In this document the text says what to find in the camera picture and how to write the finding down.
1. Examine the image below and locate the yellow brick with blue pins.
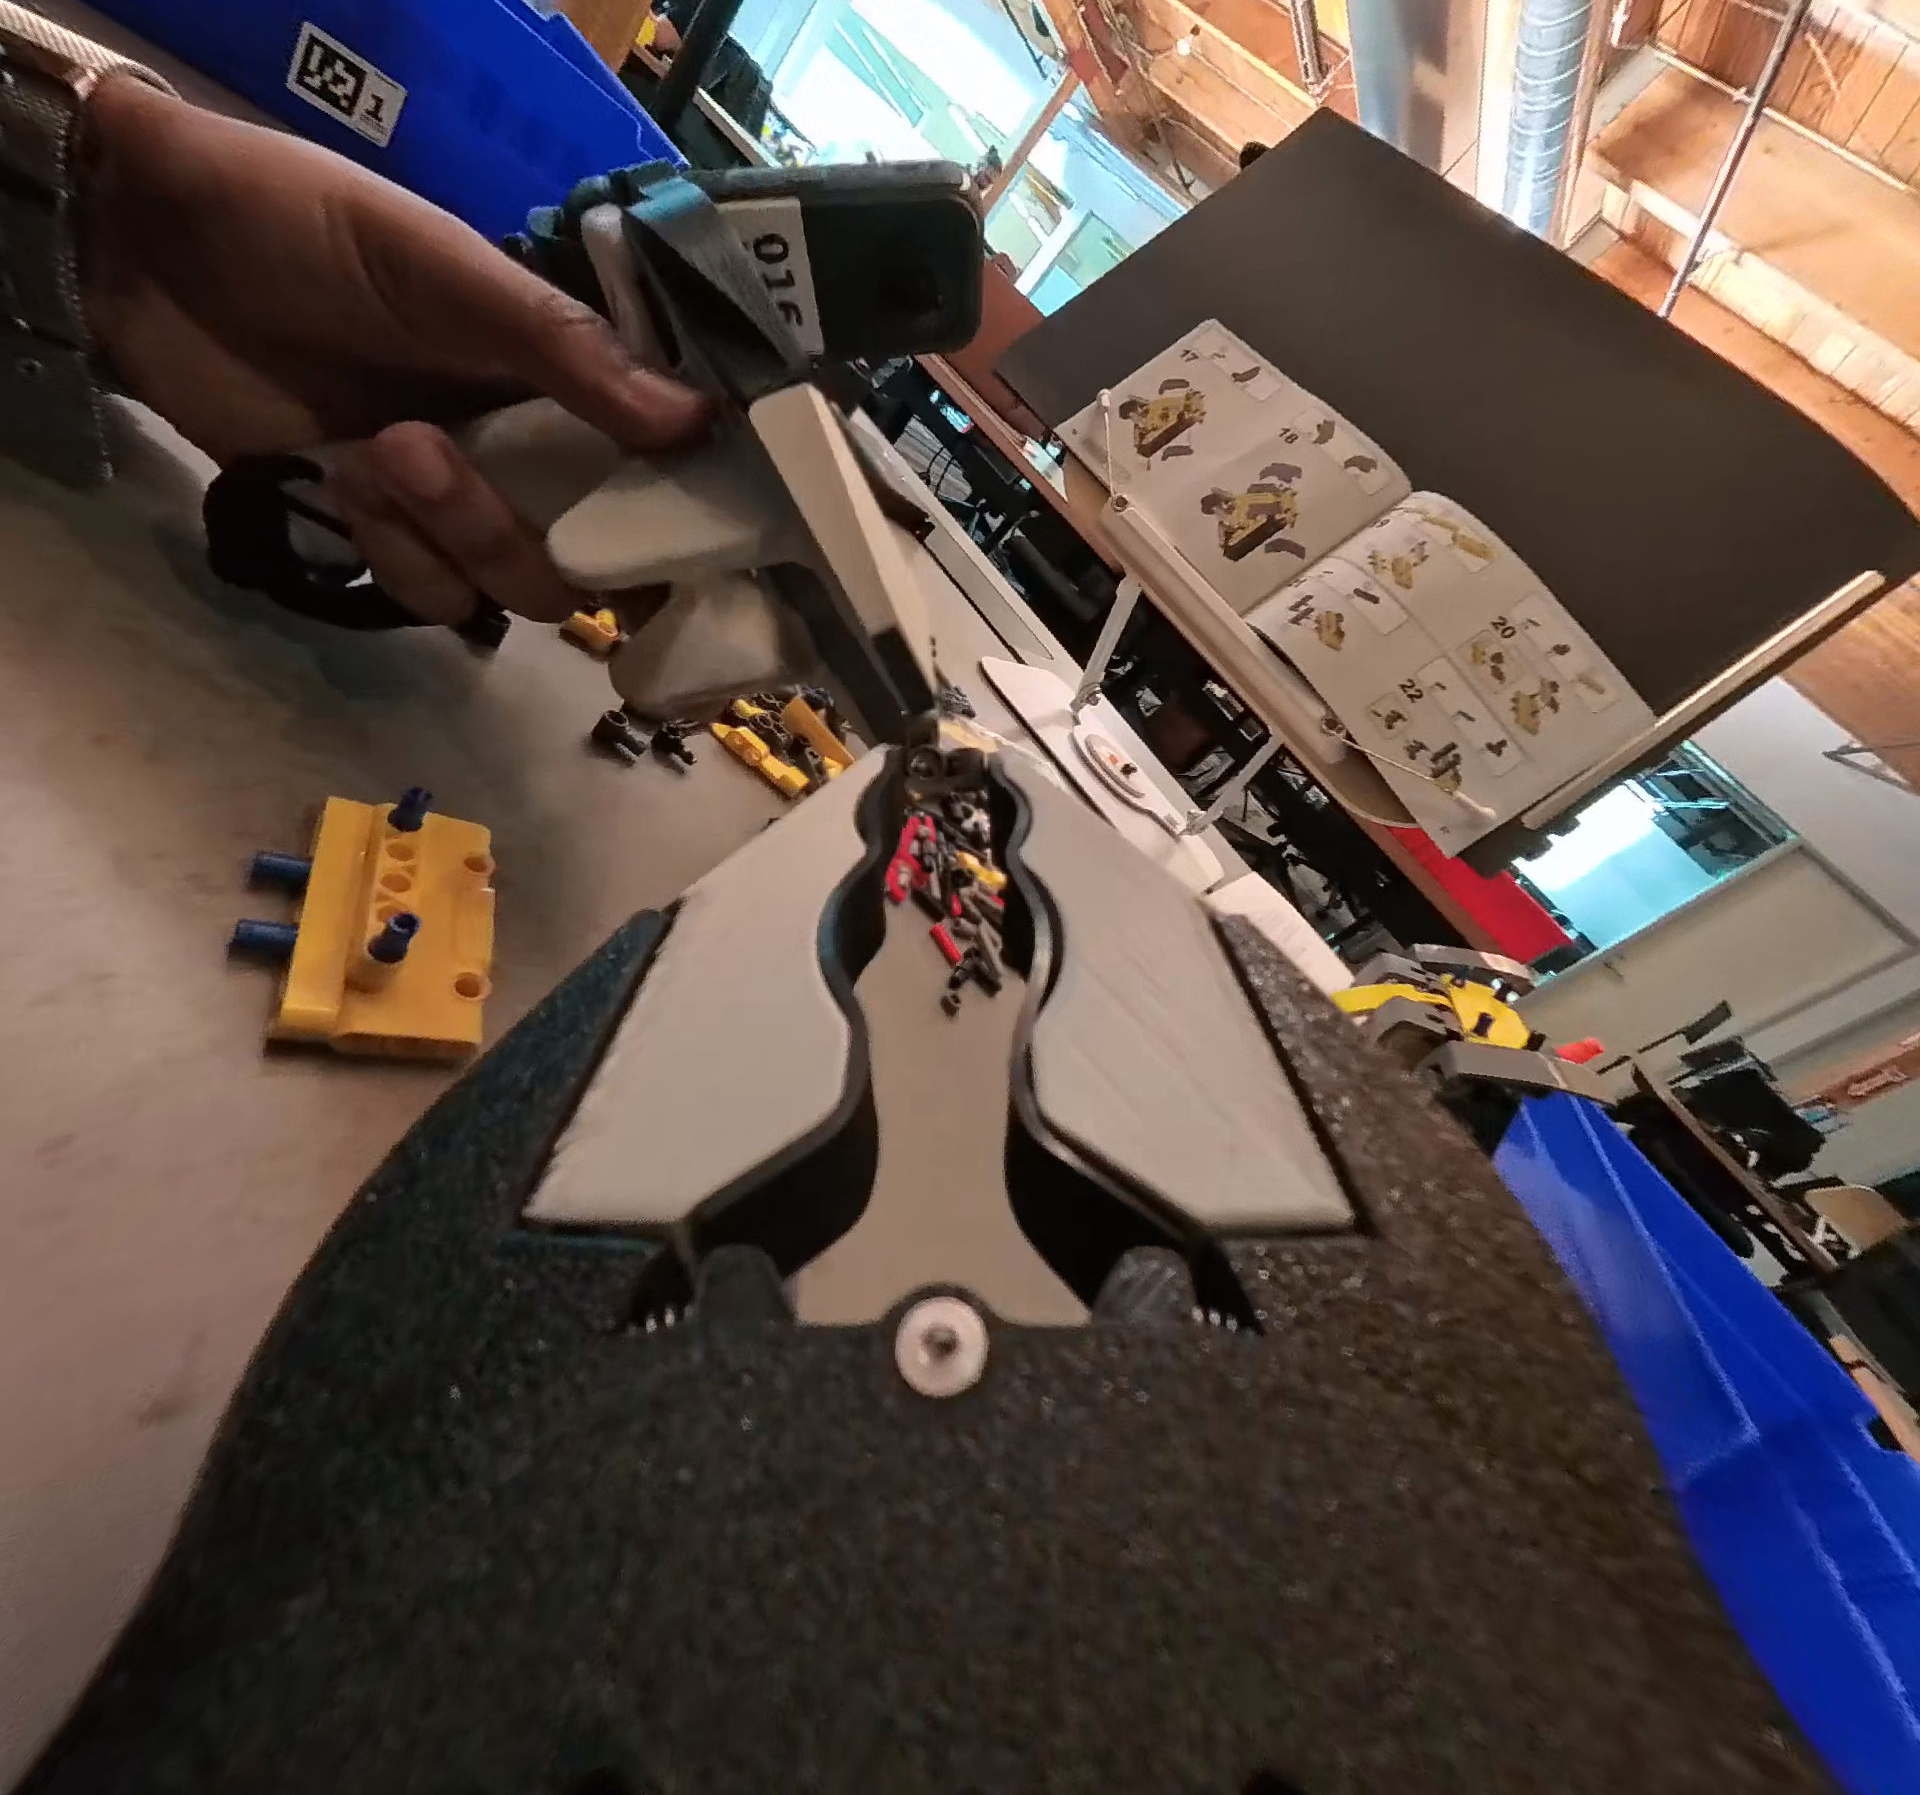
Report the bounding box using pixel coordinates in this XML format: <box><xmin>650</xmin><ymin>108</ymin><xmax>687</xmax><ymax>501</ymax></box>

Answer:
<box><xmin>226</xmin><ymin>789</ymin><xmax>496</xmax><ymax>1065</ymax></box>

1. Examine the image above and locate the pile of toy building pieces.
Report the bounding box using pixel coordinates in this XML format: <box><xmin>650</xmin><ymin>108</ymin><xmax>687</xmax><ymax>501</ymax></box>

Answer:
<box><xmin>560</xmin><ymin>609</ymin><xmax>1022</xmax><ymax>1019</ymax></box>

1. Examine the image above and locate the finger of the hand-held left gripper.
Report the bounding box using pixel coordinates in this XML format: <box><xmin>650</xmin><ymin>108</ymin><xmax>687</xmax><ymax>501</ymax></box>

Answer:
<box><xmin>747</xmin><ymin>382</ymin><xmax>944</xmax><ymax>746</ymax></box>

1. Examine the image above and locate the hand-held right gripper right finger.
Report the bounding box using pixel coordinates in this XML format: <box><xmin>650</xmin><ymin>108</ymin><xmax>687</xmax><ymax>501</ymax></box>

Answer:
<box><xmin>981</xmin><ymin>743</ymin><xmax>1362</xmax><ymax>1252</ymax></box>

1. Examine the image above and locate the silver ventilation duct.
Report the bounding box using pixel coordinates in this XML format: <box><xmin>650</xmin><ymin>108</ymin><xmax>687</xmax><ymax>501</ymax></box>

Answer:
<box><xmin>1501</xmin><ymin>0</ymin><xmax>1632</xmax><ymax>235</ymax></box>

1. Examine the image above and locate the open instruction booklet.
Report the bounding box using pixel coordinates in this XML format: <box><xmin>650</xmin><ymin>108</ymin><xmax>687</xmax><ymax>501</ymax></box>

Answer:
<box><xmin>1056</xmin><ymin>315</ymin><xmax>1659</xmax><ymax>854</ymax></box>

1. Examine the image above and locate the white metal stand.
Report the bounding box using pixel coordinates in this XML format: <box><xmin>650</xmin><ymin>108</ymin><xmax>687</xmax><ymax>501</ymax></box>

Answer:
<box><xmin>981</xmin><ymin>573</ymin><xmax>1298</xmax><ymax>844</ymax></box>

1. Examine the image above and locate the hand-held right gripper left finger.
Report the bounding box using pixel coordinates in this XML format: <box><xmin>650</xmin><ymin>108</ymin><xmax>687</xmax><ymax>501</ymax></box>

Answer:
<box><xmin>523</xmin><ymin>743</ymin><xmax>910</xmax><ymax>1270</ymax></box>

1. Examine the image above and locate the blue plastic bin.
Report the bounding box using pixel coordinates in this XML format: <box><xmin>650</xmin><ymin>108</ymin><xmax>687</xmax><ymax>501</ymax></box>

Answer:
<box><xmin>1490</xmin><ymin>1089</ymin><xmax>1920</xmax><ymax>1759</ymax></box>

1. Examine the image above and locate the person's left hand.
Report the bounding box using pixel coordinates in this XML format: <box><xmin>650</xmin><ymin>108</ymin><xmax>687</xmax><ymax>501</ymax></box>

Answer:
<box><xmin>83</xmin><ymin>77</ymin><xmax>718</xmax><ymax>627</ymax></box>

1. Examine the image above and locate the yellow grey toy vehicle model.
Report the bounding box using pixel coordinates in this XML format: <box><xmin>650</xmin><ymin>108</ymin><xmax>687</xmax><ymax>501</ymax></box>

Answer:
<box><xmin>1331</xmin><ymin>941</ymin><xmax>1611</xmax><ymax>1114</ymax></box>

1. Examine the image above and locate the grey wrist strap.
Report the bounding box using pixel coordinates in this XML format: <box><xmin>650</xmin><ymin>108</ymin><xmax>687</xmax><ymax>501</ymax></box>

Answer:
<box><xmin>0</xmin><ymin>0</ymin><xmax>180</xmax><ymax>492</ymax></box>

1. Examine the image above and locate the red chair seat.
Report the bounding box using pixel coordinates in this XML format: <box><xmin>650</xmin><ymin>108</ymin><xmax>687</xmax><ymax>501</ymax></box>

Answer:
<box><xmin>1387</xmin><ymin>820</ymin><xmax>1574</xmax><ymax>966</ymax></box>

